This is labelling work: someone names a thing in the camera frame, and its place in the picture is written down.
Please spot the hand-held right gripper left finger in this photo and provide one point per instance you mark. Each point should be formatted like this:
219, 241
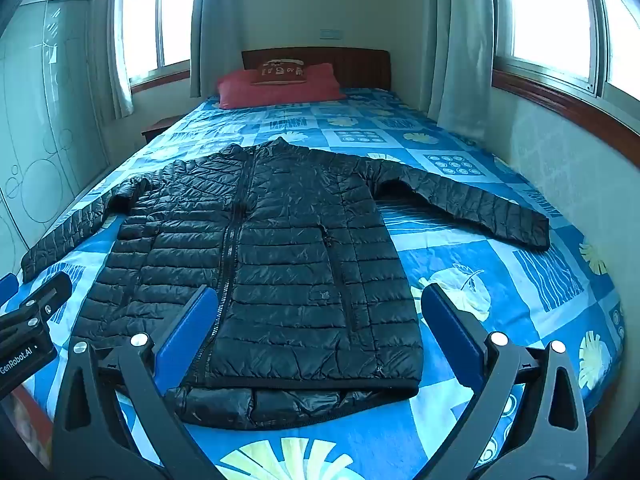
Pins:
187, 330

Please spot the small brown printed cushion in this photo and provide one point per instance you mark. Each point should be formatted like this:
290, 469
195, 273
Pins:
277, 71

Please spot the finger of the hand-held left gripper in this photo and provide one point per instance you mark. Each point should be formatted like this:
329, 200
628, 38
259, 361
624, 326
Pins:
50, 292
6, 286

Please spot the short wooden window sill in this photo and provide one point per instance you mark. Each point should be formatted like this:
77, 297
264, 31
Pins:
160, 80

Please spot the wide grey curtain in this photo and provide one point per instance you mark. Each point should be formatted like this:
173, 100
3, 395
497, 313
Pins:
465, 50

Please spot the wooden nightstand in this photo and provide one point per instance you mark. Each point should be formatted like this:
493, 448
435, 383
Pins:
160, 127

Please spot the large window with white frame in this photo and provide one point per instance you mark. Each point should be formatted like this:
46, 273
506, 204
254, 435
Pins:
545, 10

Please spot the blue leaf-patterned bed blanket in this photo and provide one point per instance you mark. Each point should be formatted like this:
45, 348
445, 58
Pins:
500, 270

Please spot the white wall plate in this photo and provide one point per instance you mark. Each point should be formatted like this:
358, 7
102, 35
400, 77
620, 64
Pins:
331, 35

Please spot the long wooden window sill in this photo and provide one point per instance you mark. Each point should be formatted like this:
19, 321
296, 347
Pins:
565, 102

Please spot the small window with white frame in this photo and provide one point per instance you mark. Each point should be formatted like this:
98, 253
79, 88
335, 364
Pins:
175, 10

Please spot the narrow white curtain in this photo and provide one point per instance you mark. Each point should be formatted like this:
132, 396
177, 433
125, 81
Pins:
120, 60

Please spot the wooden bed headboard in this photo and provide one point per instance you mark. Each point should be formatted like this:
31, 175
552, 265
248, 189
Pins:
360, 67

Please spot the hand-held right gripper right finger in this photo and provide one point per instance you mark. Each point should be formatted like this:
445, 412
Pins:
450, 325

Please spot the white wardrobe with circle pattern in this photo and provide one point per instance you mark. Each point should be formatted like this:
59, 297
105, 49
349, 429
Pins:
50, 110

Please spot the black quilted puffer jacket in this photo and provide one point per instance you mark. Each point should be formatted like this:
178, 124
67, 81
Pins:
280, 240

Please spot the red pillow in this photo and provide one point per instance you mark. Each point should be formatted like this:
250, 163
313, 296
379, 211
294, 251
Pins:
280, 92

